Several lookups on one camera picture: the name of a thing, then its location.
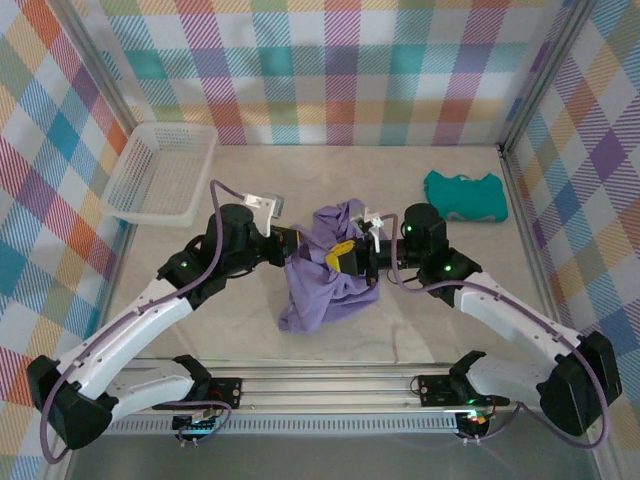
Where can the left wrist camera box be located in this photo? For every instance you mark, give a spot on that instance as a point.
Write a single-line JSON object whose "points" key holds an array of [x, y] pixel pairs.
{"points": [[265, 205]]}

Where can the purple t-shirt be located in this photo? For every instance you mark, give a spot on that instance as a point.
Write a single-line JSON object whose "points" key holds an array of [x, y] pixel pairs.
{"points": [[320, 295]]}

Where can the small controller circuit board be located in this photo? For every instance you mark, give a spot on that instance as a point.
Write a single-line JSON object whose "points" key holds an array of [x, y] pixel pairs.
{"points": [[192, 425], [475, 420]]}

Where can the aluminium frame post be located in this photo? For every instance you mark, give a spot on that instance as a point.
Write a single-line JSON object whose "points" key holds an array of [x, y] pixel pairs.
{"points": [[97, 65], [542, 75]]}

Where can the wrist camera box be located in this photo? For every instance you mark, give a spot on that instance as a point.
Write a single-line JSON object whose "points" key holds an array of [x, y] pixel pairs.
{"points": [[367, 222], [265, 205]]}

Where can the white plastic mesh basket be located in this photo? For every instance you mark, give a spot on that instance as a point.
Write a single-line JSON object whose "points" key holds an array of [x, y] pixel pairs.
{"points": [[155, 175]]}

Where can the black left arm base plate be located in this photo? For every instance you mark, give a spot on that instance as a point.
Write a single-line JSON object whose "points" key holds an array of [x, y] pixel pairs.
{"points": [[227, 390]]}

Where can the aluminium mounting rail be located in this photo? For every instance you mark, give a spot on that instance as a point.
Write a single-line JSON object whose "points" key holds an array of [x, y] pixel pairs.
{"points": [[325, 387]]}

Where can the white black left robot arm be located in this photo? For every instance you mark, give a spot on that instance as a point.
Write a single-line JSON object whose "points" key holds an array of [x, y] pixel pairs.
{"points": [[130, 335]]}

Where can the folded teal t-shirt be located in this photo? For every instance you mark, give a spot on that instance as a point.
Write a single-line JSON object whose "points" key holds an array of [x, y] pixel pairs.
{"points": [[470, 197]]}

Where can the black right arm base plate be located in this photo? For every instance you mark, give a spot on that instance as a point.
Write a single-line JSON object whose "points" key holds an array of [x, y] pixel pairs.
{"points": [[435, 390]]}

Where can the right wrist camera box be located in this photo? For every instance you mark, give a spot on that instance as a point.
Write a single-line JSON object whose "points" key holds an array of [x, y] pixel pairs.
{"points": [[367, 222]]}

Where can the grey metal shelf plate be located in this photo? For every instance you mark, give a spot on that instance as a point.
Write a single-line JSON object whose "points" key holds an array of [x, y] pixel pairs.
{"points": [[325, 457]]}

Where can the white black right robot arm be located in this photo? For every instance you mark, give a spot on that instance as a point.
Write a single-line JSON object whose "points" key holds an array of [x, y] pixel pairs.
{"points": [[500, 312]]}

